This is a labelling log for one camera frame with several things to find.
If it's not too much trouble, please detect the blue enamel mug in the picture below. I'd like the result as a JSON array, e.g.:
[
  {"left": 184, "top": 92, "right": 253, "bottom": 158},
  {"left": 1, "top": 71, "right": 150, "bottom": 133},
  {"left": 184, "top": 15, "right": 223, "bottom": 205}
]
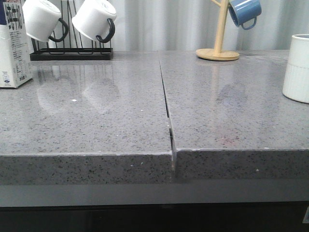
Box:
[{"left": 228, "top": 0, "right": 262, "bottom": 30}]

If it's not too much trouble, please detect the wooden mug tree stand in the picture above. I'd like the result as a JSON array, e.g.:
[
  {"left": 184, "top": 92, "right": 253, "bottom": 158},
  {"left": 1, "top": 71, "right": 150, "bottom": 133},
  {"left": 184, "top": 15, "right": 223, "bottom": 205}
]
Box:
[{"left": 196, "top": 0, "right": 239, "bottom": 61}]

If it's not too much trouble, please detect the white mug black handle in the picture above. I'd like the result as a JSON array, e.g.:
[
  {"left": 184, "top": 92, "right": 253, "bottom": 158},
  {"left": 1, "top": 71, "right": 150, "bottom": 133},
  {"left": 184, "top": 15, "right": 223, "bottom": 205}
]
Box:
[
  {"left": 72, "top": 0, "right": 117, "bottom": 43},
  {"left": 22, "top": 0, "right": 69, "bottom": 43}
]

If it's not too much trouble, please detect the white mug black handle left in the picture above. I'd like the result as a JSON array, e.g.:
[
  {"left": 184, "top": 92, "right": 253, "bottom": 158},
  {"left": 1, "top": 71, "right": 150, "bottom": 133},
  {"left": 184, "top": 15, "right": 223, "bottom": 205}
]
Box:
[{"left": 22, "top": 0, "right": 69, "bottom": 43}]

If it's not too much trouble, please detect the white mug black handle right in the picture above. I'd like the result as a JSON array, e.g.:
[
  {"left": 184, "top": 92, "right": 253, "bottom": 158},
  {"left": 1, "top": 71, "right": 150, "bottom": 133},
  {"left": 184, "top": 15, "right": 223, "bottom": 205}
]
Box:
[{"left": 72, "top": 0, "right": 117, "bottom": 43}]

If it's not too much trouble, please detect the black wire mug rack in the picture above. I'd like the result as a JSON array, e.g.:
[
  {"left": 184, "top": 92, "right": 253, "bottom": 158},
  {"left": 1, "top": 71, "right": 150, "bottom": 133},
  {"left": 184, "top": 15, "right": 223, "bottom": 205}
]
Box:
[{"left": 30, "top": 0, "right": 113, "bottom": 61}]

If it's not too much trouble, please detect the blue white milk carton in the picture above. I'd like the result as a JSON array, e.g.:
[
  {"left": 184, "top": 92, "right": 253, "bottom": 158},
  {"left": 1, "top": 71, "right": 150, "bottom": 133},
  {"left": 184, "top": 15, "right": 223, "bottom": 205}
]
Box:
[{"left": 0, "top": 0, "right": 33, "bottom": 88}]

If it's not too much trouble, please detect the white HOME ribbed cup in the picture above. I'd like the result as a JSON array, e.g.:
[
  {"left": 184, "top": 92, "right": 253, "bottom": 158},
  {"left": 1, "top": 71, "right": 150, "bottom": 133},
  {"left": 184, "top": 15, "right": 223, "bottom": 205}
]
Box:
[{"left": 282, "top": 34, "right": 309, "bottom": 103}]

